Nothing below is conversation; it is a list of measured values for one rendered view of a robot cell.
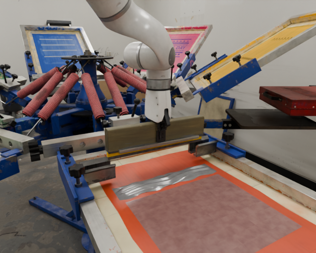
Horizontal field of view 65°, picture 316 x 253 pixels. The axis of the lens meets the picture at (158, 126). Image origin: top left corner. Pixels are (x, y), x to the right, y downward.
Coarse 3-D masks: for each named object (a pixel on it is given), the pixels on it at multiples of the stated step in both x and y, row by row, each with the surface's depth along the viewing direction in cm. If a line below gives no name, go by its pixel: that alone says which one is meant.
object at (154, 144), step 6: (180, 138) 85; (186, 138) 86; (192, 138) 87; (198, 138) 88; (150, 144) 80; (156, 144) 80; (162, 144) 81; (120, 150) 75; (126, 150) 76; (132, 150) 77
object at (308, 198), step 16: (80, 160) 89; (112, 160) 95; (224, 160) 94; (240, 160) 88; (256, 176) 82; (272, 176) 77; (288, 192) 72; (304, 192) 69; (80, 208) 64; (96, 208) 62; (96, 224) 56; (96, 240) 52; (112, 240) 52
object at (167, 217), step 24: (120, 168) 90; (144, 168) 90; (168, 192) 75; (120, 216) 65; (144, 216) 64; (168, 216) 64; (192, 216) 64; (144, 240) 57; (168, 240) 57; (192, 240) 57; (216, 240) 57
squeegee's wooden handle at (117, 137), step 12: (180, 120) 84; (192, 120) 87; (108, 132) 73; (120, 132) 74; (132, 132) 76; (144, 132) 78; (168, 132) 83; (180, 132) 85; (192, 132) 88; (108, 144) 74; (120, 144) 76; (132, 144) 78; (144, 144) 80
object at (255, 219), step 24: (168, 168) 90; (216, 168) 90; (192, 192) 75; (216, 192) 75; (240, 192) 75; (216, 216) 64; (240, 216) 64; (264, 216) 64; (288, 216) 65; (240, 240) 57; (264, 240) 57; (288, 240) 57; (312, 240) 57
